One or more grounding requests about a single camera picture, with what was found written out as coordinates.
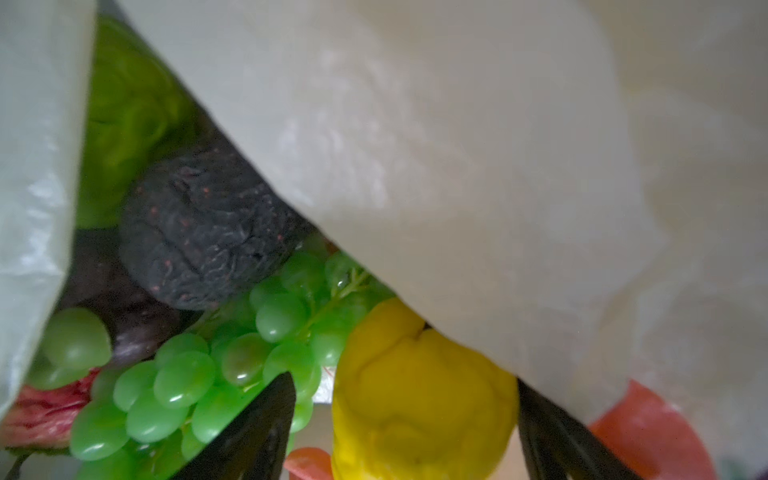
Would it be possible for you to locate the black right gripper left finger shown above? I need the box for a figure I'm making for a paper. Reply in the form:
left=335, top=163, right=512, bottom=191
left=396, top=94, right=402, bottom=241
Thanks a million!
left=173, top=372, right=296, bottom=480

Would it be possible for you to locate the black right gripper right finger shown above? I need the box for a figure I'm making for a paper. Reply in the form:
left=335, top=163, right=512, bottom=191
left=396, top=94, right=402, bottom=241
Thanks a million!
left=517, top=380, right=640, bottom=480

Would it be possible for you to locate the cream plastic bag with fruit print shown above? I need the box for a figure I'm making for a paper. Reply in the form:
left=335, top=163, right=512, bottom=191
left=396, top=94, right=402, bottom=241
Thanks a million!
left=0, top=0, right=768, bottom=480

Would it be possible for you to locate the green fake grape bunch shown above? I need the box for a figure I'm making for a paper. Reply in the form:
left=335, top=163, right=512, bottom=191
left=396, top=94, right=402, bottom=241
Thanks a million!
left=9, top=238, right=391, bottom=479

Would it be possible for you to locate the yellow fake lemon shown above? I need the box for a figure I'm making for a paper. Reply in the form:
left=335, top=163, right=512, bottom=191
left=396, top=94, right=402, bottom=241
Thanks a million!
left=331, top=298, right=519, bottom=479

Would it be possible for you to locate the red fake strawberry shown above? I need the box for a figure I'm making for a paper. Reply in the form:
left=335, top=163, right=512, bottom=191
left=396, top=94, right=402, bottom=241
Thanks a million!
left=1, top=368, right=100, bottom=450

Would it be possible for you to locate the dark fake avocado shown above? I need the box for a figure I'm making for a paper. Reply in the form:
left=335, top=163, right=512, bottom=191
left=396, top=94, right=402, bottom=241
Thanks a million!
left=119, top=134, right=315, bottom=310

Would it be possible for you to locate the green fake bell pepper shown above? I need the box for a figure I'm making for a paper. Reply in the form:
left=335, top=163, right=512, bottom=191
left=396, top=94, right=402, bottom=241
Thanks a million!
left=75, top=15, right=202, bottom=229

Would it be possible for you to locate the red flower-shaped plate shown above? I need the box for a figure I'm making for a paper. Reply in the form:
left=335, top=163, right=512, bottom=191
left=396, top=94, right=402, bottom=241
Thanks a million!
left=589, top=381, right=717, bottom=480

